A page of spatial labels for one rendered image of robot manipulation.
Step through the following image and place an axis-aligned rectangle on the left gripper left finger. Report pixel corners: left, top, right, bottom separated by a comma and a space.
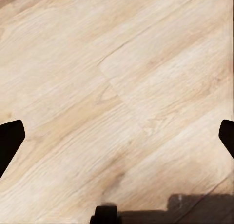
0, 120, 25, 178

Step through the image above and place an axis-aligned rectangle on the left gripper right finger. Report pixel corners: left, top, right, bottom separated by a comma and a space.
218, 119, 234, 159

